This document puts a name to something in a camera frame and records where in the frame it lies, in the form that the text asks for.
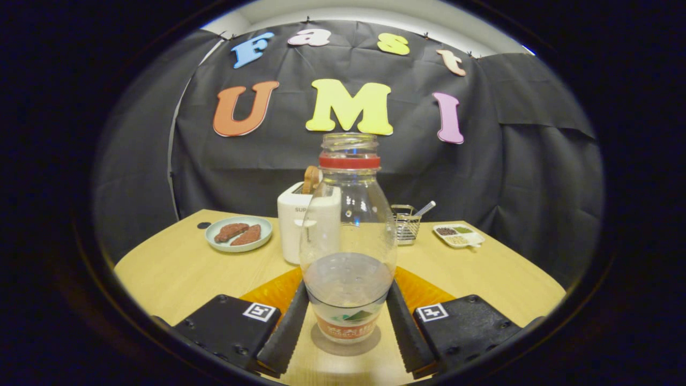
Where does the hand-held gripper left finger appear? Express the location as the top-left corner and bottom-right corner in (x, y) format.
(153, 267), (310, 376)

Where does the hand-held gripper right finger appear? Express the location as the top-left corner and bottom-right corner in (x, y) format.
(386, 266), (545, 376)

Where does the clear plastic juice bottle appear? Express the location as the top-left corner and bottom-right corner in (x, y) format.
(299, 132), (398, 345)

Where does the wooden table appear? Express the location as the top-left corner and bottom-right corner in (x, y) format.
(114, 208), (566, 385)

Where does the white toaster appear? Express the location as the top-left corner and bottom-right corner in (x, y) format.
(277, 181), (342, 265)

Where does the brown meat piece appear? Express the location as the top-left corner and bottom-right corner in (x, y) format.
(230, 224), (262, 247)
(214, 222), (250, 243)

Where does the white divided dish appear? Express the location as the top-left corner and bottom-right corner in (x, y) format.
(433, 224), (486, 249)

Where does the pale green plate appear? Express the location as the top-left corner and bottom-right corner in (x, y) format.
(205, 216), (273, 253)

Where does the brown toast slice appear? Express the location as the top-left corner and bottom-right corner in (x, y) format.
(303, 165), (322, 195)

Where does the metal wire basket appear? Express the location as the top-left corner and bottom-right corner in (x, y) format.
(390, 204), (422, 246)

